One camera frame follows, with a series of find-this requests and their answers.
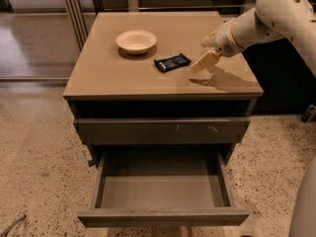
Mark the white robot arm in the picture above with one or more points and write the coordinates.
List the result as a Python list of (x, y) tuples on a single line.
[(267, 21)]

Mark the closed top drawer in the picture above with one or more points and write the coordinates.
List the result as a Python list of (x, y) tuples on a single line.
[(155, 131)]

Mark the grey drawer cabinet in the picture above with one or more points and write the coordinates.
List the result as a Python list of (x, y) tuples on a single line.
[(109, 83)]

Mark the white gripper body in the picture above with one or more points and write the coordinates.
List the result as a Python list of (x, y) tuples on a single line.
[(224, 40)]

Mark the dark object on floor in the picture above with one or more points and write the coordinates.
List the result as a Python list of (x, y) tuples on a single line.
[(310, 114)]

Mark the white ceramic bowl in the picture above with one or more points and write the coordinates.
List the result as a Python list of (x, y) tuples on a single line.
[(136, 42)]

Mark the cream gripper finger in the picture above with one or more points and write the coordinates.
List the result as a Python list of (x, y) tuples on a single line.
[(209, 59), (209, 41)]

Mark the open middle drawer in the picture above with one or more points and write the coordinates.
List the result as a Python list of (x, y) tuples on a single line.
[(162, 188)]

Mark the metal rod on floor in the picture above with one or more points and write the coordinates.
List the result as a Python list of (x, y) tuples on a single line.
[(12, 225)]

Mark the blue tape piece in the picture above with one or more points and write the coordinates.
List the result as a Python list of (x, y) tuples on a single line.
[(91, 163)]

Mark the dark blue rxbar wrapper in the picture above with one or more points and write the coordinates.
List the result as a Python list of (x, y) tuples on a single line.
[(172, 63)]

